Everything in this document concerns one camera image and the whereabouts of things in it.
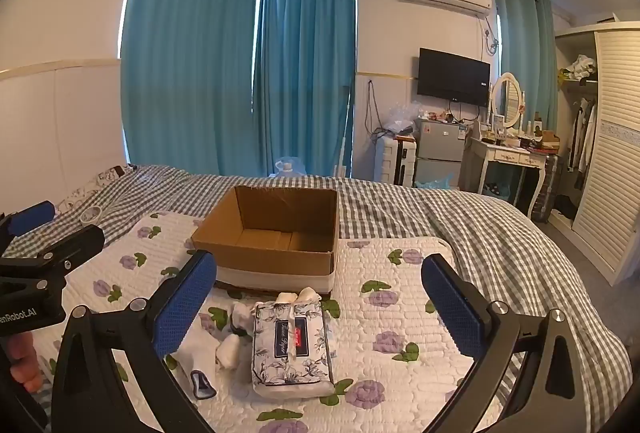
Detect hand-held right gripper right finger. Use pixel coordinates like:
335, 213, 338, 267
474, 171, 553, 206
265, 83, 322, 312
421, 254, 591, 433

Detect white ribbed suitcase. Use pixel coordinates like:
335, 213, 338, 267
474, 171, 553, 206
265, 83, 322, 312
376, 136, 418, 186

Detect air conditioner cable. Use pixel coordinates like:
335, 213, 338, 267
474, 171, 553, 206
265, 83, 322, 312
482, 15, 501, 56

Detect black wall television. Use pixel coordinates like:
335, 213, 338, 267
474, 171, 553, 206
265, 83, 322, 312
416, 48, 491, 108

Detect pile of folded clothes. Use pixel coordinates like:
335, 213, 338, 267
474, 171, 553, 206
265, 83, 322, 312
559, 54, 598, 84

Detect person's left hand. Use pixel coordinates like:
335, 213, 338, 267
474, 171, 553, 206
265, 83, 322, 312
7, 332, 45, 395

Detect clear plastic bag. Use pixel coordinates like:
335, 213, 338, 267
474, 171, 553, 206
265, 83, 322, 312
382, 100, 418, 136

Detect blue plastic bag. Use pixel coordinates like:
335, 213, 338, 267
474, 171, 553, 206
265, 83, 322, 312
415, 175, 453, 190

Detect oval white vanity mirror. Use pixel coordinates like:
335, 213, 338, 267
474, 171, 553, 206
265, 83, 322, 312
489, 73, 526, 130

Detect blue and white sock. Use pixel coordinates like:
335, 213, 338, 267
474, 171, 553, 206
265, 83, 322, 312
190, 369, 217, 400

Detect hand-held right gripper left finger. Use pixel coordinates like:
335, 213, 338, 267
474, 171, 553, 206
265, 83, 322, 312
51, 249, 218, 433

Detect narrow teal window curtain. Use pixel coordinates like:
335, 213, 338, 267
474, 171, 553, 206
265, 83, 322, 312
252, 0, 357, 178

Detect clear water jug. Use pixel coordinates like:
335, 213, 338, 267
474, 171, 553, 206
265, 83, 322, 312
272, 156, 307, 178

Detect dark suitcase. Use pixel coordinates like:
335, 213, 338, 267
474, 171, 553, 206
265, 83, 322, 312
530, 154, 563, 223

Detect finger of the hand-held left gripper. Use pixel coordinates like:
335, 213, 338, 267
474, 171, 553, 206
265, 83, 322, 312
0, 200, 56, 259
10, 224, 106, 270

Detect small grey fridge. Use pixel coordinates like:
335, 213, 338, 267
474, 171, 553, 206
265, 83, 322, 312
414, 118, 468, 188

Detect white slatted wardrobe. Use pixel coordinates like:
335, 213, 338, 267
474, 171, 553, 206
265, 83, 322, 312
552, 20, 640, 286

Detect white sock with dark band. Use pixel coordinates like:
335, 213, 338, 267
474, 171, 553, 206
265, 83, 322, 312
230, 302, 257, 339

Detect black hanging cable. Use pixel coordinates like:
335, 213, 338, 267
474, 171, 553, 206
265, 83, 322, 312
364, 80, 386, 144

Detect hanging clothes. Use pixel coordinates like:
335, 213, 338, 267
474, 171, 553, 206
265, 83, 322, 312
570, 98, 598, 174

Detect cosmetics clutter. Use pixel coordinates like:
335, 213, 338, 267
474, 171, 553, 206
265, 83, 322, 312
470, 113, 562, 154

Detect printed white cloth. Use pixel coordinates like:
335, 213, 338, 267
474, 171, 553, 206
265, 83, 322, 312
54, 165, 137, 216

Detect wide teal curtain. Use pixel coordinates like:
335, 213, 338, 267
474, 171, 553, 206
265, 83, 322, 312
120, 0, 261, 176

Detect white dressing table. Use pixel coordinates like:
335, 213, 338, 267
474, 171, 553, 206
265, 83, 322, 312
462, 135, 548, 219

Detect cardboard box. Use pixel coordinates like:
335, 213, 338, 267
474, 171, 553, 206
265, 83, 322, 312
191, 185, 340, 300

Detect floral quilted white mat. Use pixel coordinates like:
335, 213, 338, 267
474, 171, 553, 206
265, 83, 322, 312
30, 212, 623, 433

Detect white mop pole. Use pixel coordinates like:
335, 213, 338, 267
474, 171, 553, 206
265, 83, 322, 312
332, 85, 351, 178

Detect floral tissue pack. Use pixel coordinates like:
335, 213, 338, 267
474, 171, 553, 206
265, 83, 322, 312
251, 300, 335, 398

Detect white socks pair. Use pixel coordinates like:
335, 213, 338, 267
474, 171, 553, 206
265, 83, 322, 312
276, 286, 322, 304

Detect teal curtain beside wardrobe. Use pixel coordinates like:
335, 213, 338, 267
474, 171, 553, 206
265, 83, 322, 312
492, 0, 558, 131

